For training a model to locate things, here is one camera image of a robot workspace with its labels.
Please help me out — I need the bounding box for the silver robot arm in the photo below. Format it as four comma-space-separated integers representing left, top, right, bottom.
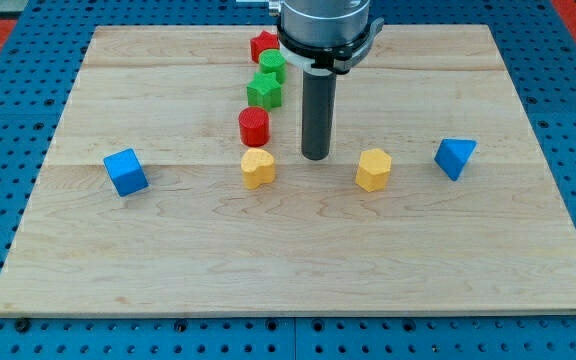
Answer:
255, 0, 385, 76

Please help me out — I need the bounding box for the yellow hexagon block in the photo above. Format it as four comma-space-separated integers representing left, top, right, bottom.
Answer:
355, 148, 392, 192

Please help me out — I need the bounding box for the yellow heart block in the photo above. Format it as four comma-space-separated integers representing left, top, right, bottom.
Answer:
240, 148, 276, 190

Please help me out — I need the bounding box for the red cylinder block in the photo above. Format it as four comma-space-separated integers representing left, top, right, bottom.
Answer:
238, 106, 270, 147

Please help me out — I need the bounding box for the green star block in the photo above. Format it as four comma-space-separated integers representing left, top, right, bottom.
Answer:
246, 72, 282, 111

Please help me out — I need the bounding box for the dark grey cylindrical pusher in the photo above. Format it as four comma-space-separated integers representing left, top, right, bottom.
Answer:
301, 72, 336, 161

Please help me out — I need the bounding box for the light wooden board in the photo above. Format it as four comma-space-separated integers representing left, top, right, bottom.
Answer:
0, 25, 576, 318

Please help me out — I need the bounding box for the green cylinder block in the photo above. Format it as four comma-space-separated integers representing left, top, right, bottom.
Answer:
258, 49, 286, 84

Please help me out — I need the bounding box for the red star block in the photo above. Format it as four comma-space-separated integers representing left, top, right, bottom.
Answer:
249, 30, 280, 63

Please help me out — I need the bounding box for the blue cube block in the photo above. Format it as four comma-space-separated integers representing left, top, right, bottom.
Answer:
103, 148, 149, 197

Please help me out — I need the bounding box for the blue triangular prism block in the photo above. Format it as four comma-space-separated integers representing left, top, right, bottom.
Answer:
434, 138, 477, 181

